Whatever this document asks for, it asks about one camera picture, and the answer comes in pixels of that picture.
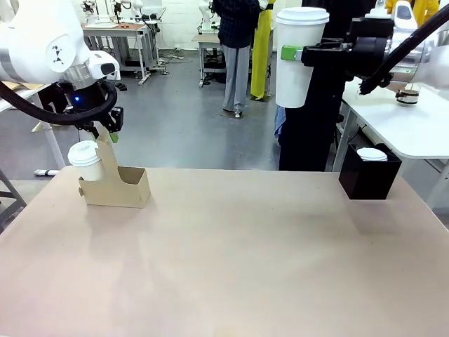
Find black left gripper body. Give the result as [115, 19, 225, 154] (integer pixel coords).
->
[58, 79, 119, 131]

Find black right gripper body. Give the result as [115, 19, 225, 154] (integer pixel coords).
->
[345, 34, 389, 80]

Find small white lidded cup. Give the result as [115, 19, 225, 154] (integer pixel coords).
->
[67, 140, 105, 183]

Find tall white lidded cup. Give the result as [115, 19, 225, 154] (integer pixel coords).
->
[274, 6, 330, 109]

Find brown cardboard cup carrier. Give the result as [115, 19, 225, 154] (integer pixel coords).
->
[77, 124, 152, 209]

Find white cup lid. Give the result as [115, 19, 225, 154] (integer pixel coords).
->
[356, 147, 389, 162]

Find yellow apron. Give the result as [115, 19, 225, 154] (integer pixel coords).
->
[250, 0, 275, 102]

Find person in plaid shirt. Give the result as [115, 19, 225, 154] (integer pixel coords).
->
[212, 0, 262, 119]

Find large white side table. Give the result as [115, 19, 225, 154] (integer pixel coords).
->
[331, 79, 449, 211]

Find blue cloth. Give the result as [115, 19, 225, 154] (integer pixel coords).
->
[274, 105, 288, 138]

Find background table with white legs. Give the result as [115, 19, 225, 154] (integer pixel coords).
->
[81, 22, 159, 86]

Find person in yellow coat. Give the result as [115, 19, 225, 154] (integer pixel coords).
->
[384, 0, 440, 27]

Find small background table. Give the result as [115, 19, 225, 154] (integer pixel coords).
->
[192, 33, 229, 88]

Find person in black hoodie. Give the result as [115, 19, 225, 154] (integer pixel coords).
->
[279, 0, 354, 173]

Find black box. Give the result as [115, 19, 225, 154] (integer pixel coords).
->
[338, 142, 403, 201]

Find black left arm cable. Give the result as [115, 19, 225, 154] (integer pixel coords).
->
[0, 79, 117, 126]

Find grey metal frame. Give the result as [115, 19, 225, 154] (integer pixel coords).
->
[0, 168, 28, 234]

